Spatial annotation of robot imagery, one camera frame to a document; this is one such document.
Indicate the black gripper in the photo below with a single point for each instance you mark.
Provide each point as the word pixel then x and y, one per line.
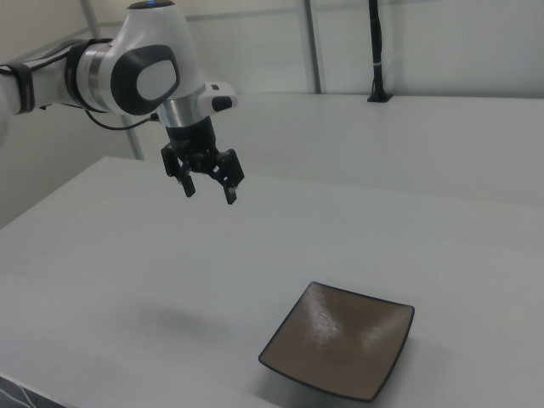
pixel 193 136

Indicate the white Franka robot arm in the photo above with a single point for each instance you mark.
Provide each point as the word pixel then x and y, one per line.
pixel 149 51

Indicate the brown square ceramic plate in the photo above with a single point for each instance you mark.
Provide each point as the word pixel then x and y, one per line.
pixel 340 340

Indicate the dark patterned mat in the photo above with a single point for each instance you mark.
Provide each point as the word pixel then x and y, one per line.
pixel 19 393

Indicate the grey aluminium frame post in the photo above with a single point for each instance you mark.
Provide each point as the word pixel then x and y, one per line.
pixel 313 47
pixel 123 140

